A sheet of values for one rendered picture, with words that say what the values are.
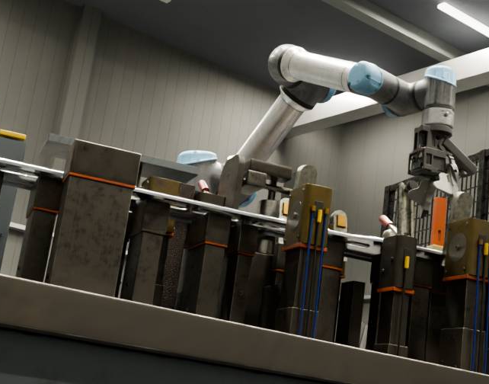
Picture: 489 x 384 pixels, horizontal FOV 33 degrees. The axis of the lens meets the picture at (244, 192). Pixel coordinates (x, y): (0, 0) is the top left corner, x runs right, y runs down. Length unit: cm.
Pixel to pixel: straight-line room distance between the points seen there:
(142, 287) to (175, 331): 84
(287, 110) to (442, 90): 55
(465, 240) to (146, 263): 64
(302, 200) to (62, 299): 92
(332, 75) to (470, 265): 65
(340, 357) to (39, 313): 35
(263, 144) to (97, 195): 105
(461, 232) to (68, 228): 79
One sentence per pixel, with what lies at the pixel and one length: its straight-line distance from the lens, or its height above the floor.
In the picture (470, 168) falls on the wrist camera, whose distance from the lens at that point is 205.
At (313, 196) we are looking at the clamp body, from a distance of 159.
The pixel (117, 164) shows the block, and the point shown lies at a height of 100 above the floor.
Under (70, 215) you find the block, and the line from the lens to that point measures 146.
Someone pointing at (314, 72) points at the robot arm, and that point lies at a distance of 216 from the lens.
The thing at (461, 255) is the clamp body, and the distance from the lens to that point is 173.
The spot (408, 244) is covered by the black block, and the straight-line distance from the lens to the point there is 169.
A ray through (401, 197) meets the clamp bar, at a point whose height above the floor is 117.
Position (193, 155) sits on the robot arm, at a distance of 243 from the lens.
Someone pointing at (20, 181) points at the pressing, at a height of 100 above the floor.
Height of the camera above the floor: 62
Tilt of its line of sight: 14 degrees up
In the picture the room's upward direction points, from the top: 8 degrees clockwise
